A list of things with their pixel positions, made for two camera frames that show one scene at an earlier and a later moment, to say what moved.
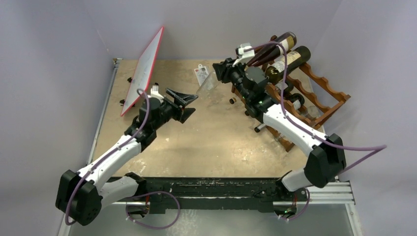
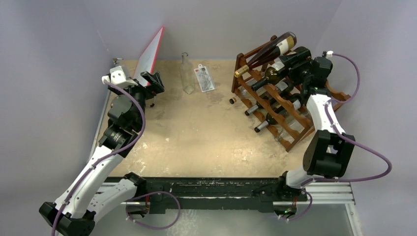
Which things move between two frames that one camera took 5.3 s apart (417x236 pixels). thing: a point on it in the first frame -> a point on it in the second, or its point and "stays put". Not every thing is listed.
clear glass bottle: (208, 90) -> (187, 73)
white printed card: (201, 73) stays put
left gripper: (181, 113) -> (154, 80)
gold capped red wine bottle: (271, 50) stays put
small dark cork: (232, 100) stays put
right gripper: (222, 70) -> (282, 61)
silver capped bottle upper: (288, 86) stays put
